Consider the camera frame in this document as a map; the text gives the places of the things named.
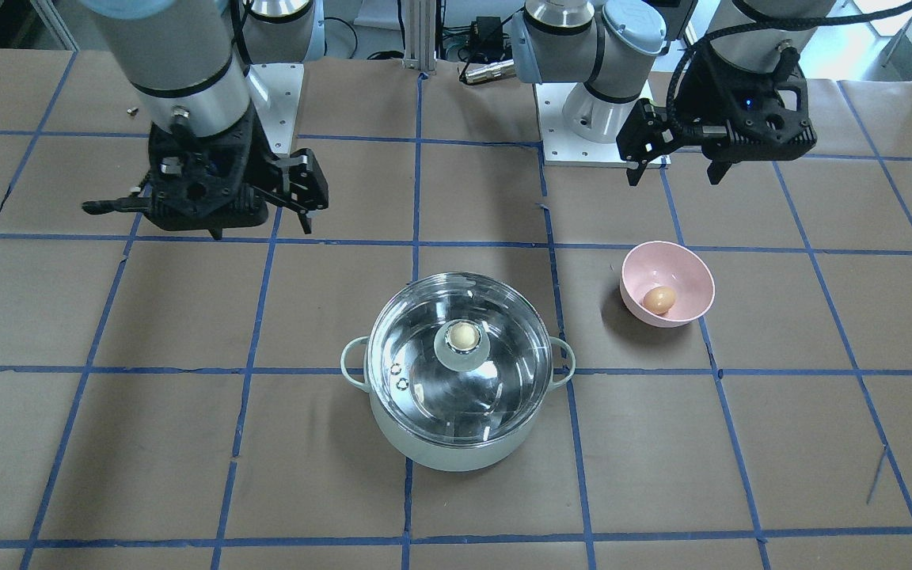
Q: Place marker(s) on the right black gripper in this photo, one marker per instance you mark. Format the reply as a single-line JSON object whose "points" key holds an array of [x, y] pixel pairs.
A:
{"points": [[295, 179]]}

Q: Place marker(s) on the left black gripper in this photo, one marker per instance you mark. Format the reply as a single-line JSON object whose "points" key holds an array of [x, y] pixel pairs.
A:
{"points": [[708, 89]]}

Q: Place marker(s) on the brown egg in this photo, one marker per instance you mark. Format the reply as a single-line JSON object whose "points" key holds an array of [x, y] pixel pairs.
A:
{"points": [[660, 300]]}

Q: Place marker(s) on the glass pot lid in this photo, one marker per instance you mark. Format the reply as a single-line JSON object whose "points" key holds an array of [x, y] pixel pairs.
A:
{"points": [[460, 356]]}

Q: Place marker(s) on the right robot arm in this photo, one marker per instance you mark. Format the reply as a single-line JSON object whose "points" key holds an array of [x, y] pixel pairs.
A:
{"points": [[190, 69]]}

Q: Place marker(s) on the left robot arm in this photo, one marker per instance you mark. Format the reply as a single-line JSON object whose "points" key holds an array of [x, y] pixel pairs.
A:
{"points": [[610, 48]]}

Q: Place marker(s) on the pale green electric pot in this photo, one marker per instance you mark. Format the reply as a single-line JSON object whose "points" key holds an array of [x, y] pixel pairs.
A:
{"points": [[456, 443]]}

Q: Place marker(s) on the pink bowl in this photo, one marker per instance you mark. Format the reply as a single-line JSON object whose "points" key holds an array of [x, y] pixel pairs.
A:
{"points": [[665, 285]]}

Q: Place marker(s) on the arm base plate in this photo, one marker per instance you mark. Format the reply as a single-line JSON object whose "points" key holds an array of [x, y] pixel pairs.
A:
{"points": [[276, 90], [578, 129]]}

